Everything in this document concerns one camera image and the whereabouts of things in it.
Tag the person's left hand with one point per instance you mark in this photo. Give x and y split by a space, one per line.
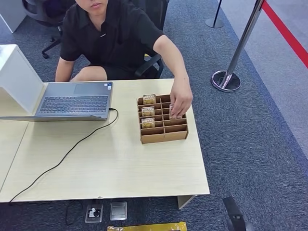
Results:
181 95

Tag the gold patterned card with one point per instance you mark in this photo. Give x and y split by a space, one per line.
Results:
149 99
171 111
148 123
148 111

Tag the person's right forearm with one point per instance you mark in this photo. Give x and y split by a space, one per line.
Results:
63 70

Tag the person's left forearm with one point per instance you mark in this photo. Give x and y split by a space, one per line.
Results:
172 59

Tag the cardboard card holder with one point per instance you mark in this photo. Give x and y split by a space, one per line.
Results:
163 135

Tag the person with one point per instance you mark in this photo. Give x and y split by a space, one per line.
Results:
112 35

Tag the yellow flat object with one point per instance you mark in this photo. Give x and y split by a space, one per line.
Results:
149 227

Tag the closed metal floor socket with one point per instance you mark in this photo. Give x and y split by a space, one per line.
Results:
118 211

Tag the grey laptop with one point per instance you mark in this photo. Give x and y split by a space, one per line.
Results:
72 102

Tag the red barrier belt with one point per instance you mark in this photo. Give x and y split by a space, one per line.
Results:
286 33

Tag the floor socket with plug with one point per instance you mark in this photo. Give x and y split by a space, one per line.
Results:
93 213

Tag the white box stand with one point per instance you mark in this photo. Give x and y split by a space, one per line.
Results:
16 76

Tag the white cabinet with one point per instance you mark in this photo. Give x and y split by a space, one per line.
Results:
10 12

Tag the chrome stanchion post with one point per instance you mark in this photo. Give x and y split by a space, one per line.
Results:
232 60

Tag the dark stanchion post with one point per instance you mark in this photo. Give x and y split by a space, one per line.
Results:
214 21

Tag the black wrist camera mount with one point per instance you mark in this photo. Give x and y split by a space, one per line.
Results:
234 213

